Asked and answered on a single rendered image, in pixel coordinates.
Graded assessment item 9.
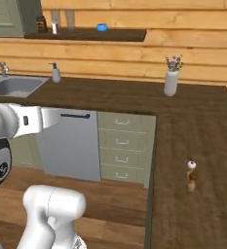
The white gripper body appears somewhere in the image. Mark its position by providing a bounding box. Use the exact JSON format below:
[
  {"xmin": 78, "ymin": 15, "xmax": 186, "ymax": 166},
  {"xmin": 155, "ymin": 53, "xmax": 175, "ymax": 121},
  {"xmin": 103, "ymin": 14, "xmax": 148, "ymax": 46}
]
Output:
[{"xmin": 40, "ymin": 107, "xmax": 61, "ymax": 132}]

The green cabinet door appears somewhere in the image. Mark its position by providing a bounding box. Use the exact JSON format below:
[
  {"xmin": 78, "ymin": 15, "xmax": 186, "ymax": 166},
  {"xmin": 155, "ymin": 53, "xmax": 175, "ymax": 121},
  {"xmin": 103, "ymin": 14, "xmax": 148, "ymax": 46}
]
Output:
[{"xmin": 0, "ymin": 0, "xmax": 25, "ymax": 38}]

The grey dishwasher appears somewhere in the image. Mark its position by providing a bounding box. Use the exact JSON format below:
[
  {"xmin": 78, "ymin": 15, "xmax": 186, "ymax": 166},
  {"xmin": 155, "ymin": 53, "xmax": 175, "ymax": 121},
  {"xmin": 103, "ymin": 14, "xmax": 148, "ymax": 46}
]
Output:
[{"xmin": 36, "ymin": 108, "xmax": 102, "ymax": 183}]

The green cupboard door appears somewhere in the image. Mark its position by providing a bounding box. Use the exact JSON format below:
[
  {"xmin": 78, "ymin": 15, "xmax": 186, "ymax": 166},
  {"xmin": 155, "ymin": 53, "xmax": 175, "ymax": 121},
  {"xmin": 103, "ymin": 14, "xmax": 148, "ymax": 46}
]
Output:
[{"xmin": 8, "ymin": 132, "xmax": 44, "ymax": 170}]

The white soap dispenser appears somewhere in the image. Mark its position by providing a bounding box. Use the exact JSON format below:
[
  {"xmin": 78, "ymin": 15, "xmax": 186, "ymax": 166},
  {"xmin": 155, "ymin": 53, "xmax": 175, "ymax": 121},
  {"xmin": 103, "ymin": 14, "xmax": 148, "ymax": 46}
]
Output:
[{"xmin": 48, "ymin": 61, "xmax": 62, "ymax": 85}]

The grey sink basin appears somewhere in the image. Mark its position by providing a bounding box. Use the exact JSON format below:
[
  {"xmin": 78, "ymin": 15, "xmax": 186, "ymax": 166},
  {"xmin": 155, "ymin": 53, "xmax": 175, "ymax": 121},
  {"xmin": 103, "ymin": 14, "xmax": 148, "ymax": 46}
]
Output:
[{"xmin": 0, "ymin": 73, "xmax": 51, "ymax": 99}]

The silver tap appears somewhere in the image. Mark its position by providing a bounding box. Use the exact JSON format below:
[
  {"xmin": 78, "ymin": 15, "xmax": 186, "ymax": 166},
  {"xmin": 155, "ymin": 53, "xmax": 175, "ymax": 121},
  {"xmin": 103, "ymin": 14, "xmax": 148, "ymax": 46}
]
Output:
[{"xmin": 0, "ymin": 60, "xmax": 10, "ymax": 78}]

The dark wooden shelf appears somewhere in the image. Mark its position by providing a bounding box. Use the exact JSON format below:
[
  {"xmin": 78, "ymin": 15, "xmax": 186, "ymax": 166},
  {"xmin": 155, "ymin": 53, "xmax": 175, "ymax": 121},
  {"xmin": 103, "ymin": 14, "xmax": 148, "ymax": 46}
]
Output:
[{"xmin": 23, "ymin": 27, "xmax": 148, "ymax": 43}]

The dark jar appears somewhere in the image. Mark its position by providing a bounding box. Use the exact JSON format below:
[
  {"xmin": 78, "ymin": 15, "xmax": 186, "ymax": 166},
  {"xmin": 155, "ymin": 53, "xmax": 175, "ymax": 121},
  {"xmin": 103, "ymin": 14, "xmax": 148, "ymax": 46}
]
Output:
[{"xmin": 35, "ymin": 15, "xmax": 49, "ymax": 34}]

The clear drinking glass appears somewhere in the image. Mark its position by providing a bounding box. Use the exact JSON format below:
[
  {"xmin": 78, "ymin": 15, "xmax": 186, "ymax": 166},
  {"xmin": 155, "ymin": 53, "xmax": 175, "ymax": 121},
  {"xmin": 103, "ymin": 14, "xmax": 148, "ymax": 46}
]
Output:
[
  {"xmin": 64, "ymin": 9, "xmax": 76, "ymax": 30},
  {"xmin": 50, "ymin": 9, "xmax": 61, "ymax": 35}
]

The blue bowl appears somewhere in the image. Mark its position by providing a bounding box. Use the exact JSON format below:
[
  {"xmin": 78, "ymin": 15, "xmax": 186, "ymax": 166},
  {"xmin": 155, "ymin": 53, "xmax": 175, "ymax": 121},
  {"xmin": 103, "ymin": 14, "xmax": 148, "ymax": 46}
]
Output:
[{"xmin": 95, "ymin": 22, "xmax": 109, "ymax": 33}]

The white vase with flowers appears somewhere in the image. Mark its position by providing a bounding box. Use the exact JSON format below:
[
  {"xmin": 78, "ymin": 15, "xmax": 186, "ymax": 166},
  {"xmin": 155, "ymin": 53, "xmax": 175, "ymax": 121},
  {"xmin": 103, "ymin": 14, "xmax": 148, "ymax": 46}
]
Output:
[{"xmin": 163, "ymin": 53, "xmax": 184, "ymax": 98}]

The black dishwasher handle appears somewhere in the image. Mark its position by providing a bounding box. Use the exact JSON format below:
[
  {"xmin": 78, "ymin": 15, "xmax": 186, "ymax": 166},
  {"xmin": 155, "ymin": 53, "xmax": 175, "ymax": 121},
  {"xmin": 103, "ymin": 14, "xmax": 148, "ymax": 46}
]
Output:
[{"xmin": 59, "ymin": 112, "xmax": 92, "ymax": 120}]

